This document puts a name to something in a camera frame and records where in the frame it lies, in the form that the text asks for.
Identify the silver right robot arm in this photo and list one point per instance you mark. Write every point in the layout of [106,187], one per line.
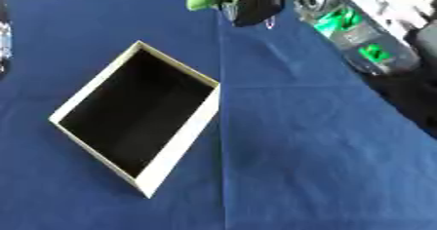
[364,39]

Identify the tan cardboard box black inside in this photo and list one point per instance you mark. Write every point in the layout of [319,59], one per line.
[131,117]

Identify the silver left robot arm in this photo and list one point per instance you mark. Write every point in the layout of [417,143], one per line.
[3,35]

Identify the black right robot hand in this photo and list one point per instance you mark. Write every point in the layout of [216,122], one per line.
[254,6]

